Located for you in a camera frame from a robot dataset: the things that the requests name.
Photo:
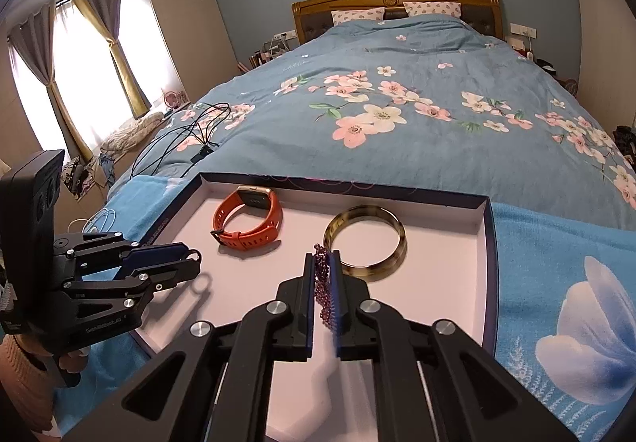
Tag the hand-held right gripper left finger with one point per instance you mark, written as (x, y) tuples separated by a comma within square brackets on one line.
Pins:
[(310, 303)]

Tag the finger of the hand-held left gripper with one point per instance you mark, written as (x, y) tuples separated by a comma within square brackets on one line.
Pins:
[(174, 268), (159, 252)]

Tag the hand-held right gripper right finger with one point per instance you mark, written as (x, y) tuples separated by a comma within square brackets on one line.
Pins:
[(338, 303)]

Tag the shallow white tray box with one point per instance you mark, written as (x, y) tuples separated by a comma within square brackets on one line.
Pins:
[(437, 273)]

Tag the person's left forearm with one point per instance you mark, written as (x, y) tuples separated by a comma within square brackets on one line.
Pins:
[(20, 382)]

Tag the person's left hand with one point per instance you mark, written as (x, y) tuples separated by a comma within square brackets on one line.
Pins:
[(73, 359)]

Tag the pile of clothes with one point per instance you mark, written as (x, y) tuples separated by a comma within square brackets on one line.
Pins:
[(87, 176)]

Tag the orange smartwatch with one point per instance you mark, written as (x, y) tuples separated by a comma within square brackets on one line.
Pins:
[(271, 223)]

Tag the tortoiseshell bangle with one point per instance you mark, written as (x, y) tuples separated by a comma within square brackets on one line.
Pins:
[(397, 233)]

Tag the cream knitted blanket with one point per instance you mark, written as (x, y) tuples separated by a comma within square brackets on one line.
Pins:
[(131, 134)]

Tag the small pink fan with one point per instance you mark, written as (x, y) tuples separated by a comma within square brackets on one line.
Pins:
[(173, 100)]

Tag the purple and yellow curtain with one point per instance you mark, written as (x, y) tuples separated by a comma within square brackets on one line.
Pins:
[(107, 9), (30, 49)]

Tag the light blue flower blanket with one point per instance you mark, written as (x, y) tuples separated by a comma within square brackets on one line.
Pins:
[(536, 248)]

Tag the nightstand clutter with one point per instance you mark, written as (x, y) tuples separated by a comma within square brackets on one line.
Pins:
[(268, 54)]

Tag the blue floral duvet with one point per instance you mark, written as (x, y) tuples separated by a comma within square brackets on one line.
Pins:
[(422, 74)]

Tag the heart print pillow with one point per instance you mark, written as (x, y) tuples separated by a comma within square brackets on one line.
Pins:
[(357, 15), (432, 8)]

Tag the bedside clutter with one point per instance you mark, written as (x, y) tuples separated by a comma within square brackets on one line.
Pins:
[(546, 67)]

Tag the dark clothes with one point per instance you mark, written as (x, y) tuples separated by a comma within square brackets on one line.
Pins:
[(625, 141)]

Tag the white wall socket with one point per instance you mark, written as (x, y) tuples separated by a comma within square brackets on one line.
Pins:
[(282, 35), (523, 30)]

